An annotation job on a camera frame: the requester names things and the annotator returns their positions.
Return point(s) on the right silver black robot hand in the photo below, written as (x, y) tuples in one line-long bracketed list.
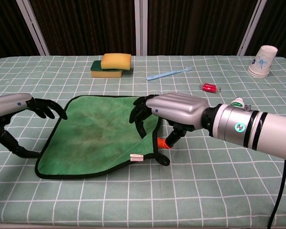
[(178, 107)]

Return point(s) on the green cloth black trim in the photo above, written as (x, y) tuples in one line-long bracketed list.
[(97, 133)]

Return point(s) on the green checked tablecloth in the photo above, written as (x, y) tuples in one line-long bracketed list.
[(143, 198)]

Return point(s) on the small red packet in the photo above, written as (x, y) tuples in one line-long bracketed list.
[(208, 87)]

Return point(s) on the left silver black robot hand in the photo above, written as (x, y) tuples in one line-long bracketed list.
[(9, 103)]

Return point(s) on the dark ribbed partition panel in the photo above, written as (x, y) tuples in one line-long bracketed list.
[(85, 26), (193, 26), (281, 21), (4, 28)]

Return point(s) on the light blue toothbrush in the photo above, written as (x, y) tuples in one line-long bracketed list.
[(162, 74)]

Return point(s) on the white bottle with green label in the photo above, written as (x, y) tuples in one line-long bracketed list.
[(237, 103)]

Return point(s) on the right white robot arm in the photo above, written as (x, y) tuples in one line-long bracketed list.
[(264, 128)]

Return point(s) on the white partition frame post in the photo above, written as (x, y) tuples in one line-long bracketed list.
[(141, 28), (250, 31), (35, 31)]

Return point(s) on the yellow sponge with green pad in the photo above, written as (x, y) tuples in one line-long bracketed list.
[(105, 74)]

